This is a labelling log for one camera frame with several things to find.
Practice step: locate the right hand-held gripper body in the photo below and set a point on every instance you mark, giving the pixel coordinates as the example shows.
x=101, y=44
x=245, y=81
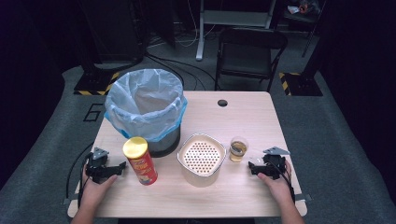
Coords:
x=275, y=166

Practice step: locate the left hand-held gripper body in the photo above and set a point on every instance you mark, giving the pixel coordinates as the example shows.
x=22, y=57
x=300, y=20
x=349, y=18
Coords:
x=97, y=169

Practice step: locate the red chip can yellow lid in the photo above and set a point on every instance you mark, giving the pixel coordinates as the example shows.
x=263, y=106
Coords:
x=143, y=168

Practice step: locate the black mesh trash bin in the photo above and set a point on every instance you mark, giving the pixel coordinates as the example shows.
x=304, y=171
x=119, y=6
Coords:
x=166, y=144

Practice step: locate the person's left hand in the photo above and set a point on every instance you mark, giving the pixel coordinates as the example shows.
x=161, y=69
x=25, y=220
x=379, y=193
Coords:
x=93, y=193

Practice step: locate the person's right hand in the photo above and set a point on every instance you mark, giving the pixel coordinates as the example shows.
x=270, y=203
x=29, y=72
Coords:
x=280, y=189

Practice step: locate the clear cup with brown liquid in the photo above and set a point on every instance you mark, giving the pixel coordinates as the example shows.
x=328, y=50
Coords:
x=238, y=151

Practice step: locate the white basin with perforated strainer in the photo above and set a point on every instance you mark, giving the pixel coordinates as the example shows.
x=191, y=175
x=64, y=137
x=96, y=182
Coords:
x=201, y=158

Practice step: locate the black stand base striped edge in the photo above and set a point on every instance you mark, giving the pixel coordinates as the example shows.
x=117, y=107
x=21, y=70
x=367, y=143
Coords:
x=303, y=85
x=93, y=84

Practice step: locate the black folding chair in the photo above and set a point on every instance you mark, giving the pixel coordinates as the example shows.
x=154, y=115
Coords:
x=249, y=56

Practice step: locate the black cabinet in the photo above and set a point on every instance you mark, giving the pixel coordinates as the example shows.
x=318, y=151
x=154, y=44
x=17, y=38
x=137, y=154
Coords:
x=112, y=31

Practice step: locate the white desk frame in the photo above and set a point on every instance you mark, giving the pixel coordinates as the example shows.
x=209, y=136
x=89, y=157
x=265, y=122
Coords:
x=233, y=18

